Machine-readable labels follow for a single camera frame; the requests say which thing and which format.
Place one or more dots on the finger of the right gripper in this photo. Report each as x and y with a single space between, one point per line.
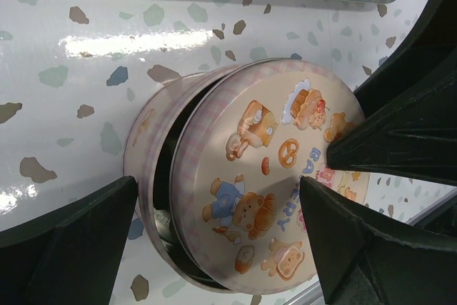
414 136
413 67

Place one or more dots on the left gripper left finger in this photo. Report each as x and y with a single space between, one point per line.
70 255

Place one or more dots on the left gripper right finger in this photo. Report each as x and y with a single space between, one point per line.
364 257

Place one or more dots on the round metal tin lid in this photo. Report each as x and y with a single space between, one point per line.
234 183

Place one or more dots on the round metal tin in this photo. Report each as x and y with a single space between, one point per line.
148 155

